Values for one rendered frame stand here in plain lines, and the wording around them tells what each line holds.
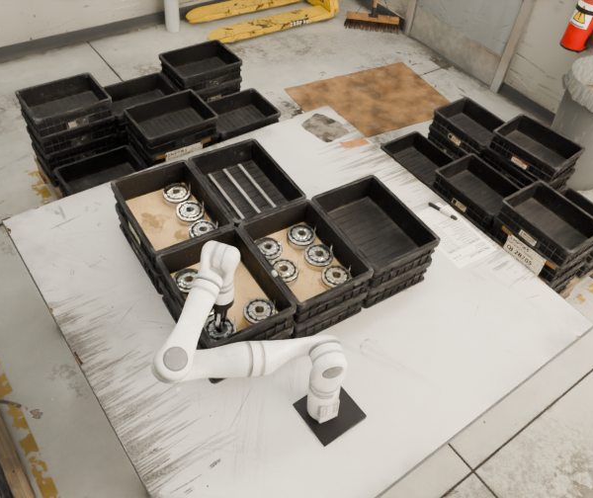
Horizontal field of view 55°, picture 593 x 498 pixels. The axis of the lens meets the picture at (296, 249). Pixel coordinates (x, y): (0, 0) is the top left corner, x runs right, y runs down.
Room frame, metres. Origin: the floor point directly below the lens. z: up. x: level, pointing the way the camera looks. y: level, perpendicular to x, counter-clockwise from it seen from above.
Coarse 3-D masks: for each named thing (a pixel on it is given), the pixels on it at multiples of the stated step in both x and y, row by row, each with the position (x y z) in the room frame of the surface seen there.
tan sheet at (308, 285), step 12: (288, 228) 1.48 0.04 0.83; (288, 252) 1.36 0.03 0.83; (300, 252) 1.37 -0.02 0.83; (300, 264) 1.31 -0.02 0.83; (336, 264) 1.33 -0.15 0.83; (300, 276) 1.26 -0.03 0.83; (312, 276) 1.27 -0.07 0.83; (300, 288) 1.21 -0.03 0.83; (312, 288) 1.21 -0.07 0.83; (300, 300) 1.15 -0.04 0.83
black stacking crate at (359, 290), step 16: (304, 208) 1.52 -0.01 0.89; (256, 224) 1.40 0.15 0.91; (272, 224) 1.44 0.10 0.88; (288, 224) 1.48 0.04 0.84; (320, 224) 1.46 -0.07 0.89; (320, 240) 1.44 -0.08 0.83; (336, 240) 1.38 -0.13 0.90; (336, 256) 1.37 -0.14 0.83; (352, 256) 1.31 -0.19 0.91; (352, 272) 1.30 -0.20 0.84; (352, 288) 1.20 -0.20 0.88; (320, 304) 1.12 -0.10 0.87; (336, 304) 1.16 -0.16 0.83; (304, 320) 1.08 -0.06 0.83
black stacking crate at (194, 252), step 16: (208, 240) 1.28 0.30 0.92; (224, 240) 1.32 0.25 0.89; (240, 240) 1.31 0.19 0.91; (176, 256) 1.21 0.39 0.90; (192, 256) 1.25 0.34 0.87; (240, 256) 1.31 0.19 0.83; (160, 272) 1.16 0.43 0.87; (256, 272) 1.22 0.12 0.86; (272, 288) 1.14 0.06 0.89; (176, 304) 1.07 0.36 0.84; (288, 304) 1.07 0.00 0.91; (288, 320) 1.04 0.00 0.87; (256, 336) 0.97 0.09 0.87; (272, 336) 1.00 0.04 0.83
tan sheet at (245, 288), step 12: (240, 264) 1.28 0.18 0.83; (240, 276) 1.22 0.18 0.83; (240, 288) 1.17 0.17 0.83; (252, 288) 1.18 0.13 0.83; (240, 300) 1.12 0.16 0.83; (228, 312) 1.07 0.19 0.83; (240, 312) 1.07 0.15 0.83; (276, 312) 1.09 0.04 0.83; (204, 324) 1.01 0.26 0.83; (240, 324) 1.03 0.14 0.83
